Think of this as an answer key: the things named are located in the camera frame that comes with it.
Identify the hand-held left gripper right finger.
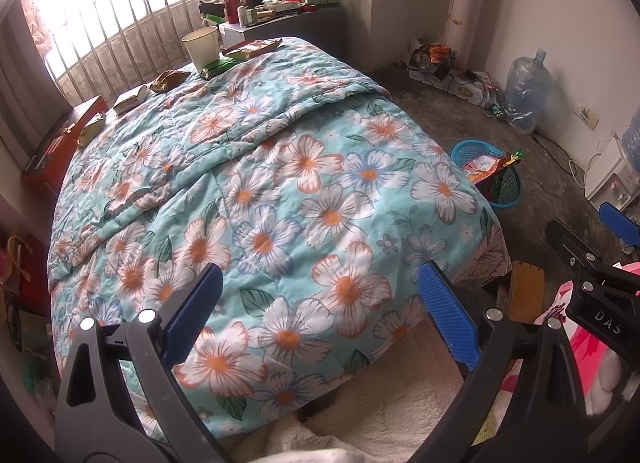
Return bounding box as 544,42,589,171
409,259,587,463

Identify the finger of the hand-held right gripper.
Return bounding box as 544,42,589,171
545,219,608,289
598,202,640,247

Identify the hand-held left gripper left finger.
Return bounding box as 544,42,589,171
53,263,225,463

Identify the blue plastic waste basket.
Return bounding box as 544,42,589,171
451,139,524,208

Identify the orange snack bag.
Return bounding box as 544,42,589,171
461,155,507,184

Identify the white water dispenser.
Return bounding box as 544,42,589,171
584,135,638,214

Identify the pink blanket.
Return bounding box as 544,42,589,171
500,280,640,416

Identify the wooden stool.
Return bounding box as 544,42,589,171
507,261,546,325

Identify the full blue water jug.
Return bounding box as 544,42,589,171
620,110,640,171

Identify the beige fleece blanket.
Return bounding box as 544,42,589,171
220,315,481,463

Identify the empty clear water jug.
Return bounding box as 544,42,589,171
504,48,554,134

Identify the red paper gift bag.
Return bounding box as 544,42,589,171
0,233,51,319

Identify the floral teal quilt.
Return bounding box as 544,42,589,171
47,37,512,444

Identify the yellow snack packet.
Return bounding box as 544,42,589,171
113,85,149,116
76,112,107,147

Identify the red cardboard box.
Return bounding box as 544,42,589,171
21,95,109,191

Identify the gold crumpled packet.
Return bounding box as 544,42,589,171
149,70,192,94

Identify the pile of snack wrappers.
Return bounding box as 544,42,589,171
407,40,457,80

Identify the green snack packet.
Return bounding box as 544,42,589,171
199,57,237,80

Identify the cream paper cup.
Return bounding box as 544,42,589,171
181,26,221,74

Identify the printed wallpaper roll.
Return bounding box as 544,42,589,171
443,0,487,64

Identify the flat brown snack packet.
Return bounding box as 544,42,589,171
221,39,284,62

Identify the grey curtain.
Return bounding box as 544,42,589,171
0,0,71,108

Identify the grey nightstand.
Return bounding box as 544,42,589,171
217,5,346,51

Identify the wall socket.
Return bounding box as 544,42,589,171
574,103,599,131

